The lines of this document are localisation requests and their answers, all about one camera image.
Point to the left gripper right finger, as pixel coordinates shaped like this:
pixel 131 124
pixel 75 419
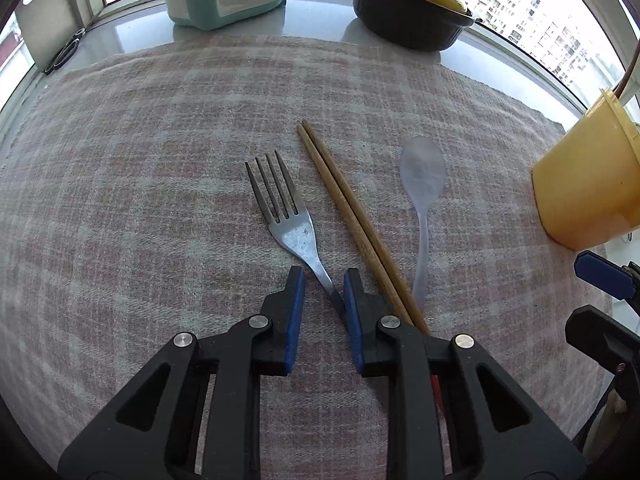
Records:
pixel 453 411

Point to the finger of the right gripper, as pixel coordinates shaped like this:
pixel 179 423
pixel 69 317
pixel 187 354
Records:
pixel 620 282

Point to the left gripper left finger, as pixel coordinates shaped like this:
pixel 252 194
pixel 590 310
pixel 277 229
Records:
pixel 192 412

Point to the wooden chopstick red tip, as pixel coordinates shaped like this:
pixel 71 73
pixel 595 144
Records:
pixel 375 239
pixel 359 236

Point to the metal fork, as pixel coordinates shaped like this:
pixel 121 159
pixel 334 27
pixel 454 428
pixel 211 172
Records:
pixel 290 223

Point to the clear plastic spoon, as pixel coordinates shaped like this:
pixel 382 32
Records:
pixel 423 175

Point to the yellow plastic utensil container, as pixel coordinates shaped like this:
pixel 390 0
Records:
pixel 587 186

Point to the pink plaid cloth mat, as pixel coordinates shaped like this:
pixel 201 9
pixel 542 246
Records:
pixel 127 215

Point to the black casserole yellow lid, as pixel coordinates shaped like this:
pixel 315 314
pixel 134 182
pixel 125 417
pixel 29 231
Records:
pixel 424 25

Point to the black scissors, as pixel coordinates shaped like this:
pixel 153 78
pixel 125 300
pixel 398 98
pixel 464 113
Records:
pixel 64 55

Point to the white cutting board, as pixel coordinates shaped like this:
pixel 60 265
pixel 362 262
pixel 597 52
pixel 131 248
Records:
pixel 46 26

